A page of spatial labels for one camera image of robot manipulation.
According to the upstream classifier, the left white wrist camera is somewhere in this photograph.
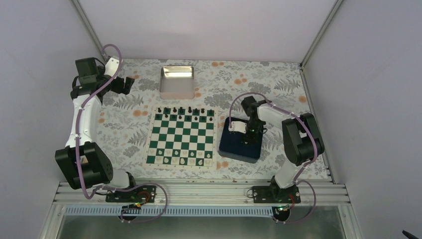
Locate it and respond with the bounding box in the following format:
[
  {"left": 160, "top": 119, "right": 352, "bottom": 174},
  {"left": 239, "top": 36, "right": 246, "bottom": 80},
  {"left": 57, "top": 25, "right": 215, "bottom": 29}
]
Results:
[{"left": 104, "top": 57, "right": 120, "bottom": 77}]

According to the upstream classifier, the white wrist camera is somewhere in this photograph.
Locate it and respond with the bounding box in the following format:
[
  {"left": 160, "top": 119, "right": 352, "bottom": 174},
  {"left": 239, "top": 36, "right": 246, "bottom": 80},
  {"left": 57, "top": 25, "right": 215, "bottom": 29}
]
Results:
[
  {"left": 228, "top": 121, "right": 247, "bottom": 134},
  {"left": 104, "top": 57, "right": 120, "bottom": 77}
]

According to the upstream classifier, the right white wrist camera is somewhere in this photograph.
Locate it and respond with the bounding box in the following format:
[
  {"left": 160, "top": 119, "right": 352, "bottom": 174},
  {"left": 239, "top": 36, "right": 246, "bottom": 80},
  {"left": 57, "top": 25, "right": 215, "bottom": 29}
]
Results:
[{"left": 228, "top": 121, "right": 247, "bottom": 134}]

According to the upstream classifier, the dark blue plastic tray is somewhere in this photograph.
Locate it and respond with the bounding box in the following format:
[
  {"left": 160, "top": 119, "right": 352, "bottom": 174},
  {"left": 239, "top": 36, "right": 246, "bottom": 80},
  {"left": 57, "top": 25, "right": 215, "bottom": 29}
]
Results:
[{"left": 218, "top": 117, "right": 263, "bottom": 164}]

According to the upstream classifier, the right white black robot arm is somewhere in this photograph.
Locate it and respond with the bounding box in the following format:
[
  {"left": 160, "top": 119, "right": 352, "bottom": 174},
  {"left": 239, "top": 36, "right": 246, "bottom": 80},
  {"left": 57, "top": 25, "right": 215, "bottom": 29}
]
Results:
[{"left": 241, "top": 96, "right": 324, "bottom": 203}]

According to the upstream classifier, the green white chess board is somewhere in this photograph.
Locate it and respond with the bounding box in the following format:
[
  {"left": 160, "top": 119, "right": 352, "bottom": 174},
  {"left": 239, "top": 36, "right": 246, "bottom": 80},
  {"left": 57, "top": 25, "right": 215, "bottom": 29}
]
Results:
[{"left": 143, "top": 105, "right": 218, "bottom": 171}]

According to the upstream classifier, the floral patterned table mat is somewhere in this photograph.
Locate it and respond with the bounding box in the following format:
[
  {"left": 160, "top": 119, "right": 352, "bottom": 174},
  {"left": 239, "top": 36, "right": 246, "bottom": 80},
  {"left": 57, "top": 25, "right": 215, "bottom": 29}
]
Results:
[{"left": 97, "top": 59, "right": 310, "bottom": 180}]

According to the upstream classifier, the aluminium frame post left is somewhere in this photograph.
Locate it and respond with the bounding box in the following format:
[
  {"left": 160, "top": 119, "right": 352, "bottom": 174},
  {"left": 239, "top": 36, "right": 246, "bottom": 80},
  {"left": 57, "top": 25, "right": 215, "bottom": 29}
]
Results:
[{"left": 70, "top": 0, "right": 107, "bottom": 60}]

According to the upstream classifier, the pink metal tin box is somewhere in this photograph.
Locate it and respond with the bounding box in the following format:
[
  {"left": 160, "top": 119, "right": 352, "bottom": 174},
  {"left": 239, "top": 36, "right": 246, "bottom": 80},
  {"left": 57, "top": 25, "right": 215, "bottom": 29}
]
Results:
[{"left": 159, "top": 66, "right": 195, "bottom": 100}]

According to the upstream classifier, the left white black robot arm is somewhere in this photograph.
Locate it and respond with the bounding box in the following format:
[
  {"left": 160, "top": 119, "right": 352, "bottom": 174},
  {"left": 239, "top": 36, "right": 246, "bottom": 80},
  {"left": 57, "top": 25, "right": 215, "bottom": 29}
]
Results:
[{"left": 55, "top": 57, "right": 139, "bottom": 202}]

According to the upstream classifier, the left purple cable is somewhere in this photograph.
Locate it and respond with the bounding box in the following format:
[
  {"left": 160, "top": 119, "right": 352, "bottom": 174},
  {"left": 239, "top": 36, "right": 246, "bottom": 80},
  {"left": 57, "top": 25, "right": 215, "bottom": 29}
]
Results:
[{"left": 75, "top": 44, "right": 169, "bottom": 224}]

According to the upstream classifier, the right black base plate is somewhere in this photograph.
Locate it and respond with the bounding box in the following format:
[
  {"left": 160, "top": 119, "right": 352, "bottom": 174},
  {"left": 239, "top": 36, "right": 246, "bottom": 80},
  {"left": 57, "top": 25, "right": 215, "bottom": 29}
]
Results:
[{"left": 247, "top": 186, "right": 301, "bottom": 204}]

